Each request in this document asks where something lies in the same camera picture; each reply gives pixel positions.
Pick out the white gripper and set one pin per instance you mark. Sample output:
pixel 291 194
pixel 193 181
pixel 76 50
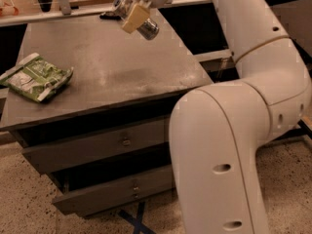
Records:
pixel 139 14

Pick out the silver redbull can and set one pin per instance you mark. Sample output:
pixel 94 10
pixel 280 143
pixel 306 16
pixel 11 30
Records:
pixel 148 30

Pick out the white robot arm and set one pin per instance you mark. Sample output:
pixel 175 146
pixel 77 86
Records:
pixel 215 130

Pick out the small black object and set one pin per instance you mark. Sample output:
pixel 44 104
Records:
pixel 109 16

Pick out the green chip bag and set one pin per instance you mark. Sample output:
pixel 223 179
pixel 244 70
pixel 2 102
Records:
pixel 35 78

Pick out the grey drawer cabinet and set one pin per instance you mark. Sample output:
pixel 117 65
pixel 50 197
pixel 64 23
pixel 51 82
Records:
pixel 118 79

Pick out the orange white object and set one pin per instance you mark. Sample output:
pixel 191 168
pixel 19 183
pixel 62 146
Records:
pixel 7 10

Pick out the upper grey drawer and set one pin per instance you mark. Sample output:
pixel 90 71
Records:
pixel 72 152

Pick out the grey drawer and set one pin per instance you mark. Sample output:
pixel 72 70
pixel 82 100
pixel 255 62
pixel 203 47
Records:
pixel 112 194
pixel 72 152

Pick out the lower grey drawer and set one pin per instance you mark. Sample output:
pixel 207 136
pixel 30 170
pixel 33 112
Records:
pixel 112 194

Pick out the black metal stand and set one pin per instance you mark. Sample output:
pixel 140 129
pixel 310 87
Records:
pixel 303 128

